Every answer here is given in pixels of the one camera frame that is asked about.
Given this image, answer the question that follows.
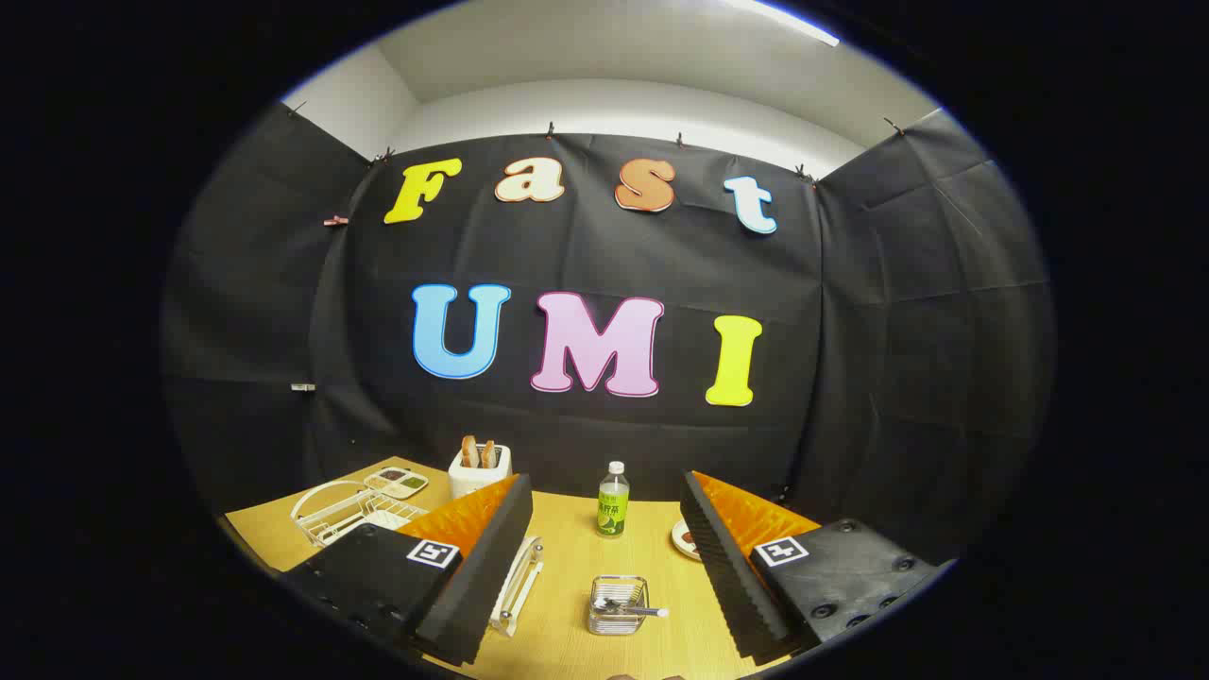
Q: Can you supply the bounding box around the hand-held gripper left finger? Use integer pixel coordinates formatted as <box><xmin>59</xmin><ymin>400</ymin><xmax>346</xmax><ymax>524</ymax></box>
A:
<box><xmin>281</xmin><ymin>473</ymin><xmax>535</xmax><ymax>668</ymax></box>

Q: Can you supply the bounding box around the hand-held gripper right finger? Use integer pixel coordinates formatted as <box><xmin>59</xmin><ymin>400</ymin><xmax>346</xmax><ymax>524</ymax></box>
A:
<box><xmin>679</xmin><ymin>470</ymin><xmax>957</xmax><ymax>665</ymax></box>

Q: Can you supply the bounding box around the metal spoon with white tip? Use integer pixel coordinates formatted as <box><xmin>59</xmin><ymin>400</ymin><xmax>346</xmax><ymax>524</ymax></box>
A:
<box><xmin>595</xmin><ymin>598</ymin><xmax>671</xmax><ymax>620</ymax></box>

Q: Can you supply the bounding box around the metal wire basket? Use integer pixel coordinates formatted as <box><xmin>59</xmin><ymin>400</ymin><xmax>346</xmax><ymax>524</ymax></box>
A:
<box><xmin>587</xmin><ymin>575</ymin><xmax>651</xmax><ymax>636</ymax></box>

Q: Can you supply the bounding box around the white wire dish rack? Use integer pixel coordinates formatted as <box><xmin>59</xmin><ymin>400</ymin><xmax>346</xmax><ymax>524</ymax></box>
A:
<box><xmin>291</xmin><ymin>480</ymin><xmax>545</xmax><ymax>637</ymax></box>

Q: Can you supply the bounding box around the white toaster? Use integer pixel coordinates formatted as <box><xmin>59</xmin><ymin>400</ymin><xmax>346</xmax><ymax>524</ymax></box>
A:
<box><xmin>448</xmin><ymin>444</ymin><xmax>513</xmax><ymax>500</ymax></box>

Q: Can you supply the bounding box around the white divided sauce tray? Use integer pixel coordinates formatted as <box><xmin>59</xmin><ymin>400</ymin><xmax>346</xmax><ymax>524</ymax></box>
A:
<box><xmin>364</xmin><ymin>466</ymin><xmax>430</xmax><ymax>500</ymax></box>

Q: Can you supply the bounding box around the green tea bottle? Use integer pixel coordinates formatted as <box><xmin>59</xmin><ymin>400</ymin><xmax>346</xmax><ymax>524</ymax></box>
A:
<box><xmin>597</xmin><ymin>461</ymin><xmax>631</xmax><ymax>538</ymax></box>

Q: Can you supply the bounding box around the black backdrop cloth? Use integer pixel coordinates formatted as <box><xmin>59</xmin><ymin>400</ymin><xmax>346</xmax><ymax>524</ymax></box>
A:
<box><xmin>161</xmin><ymin>102</ymin><xmax>1057</xmax><ymax>568</ymax></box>

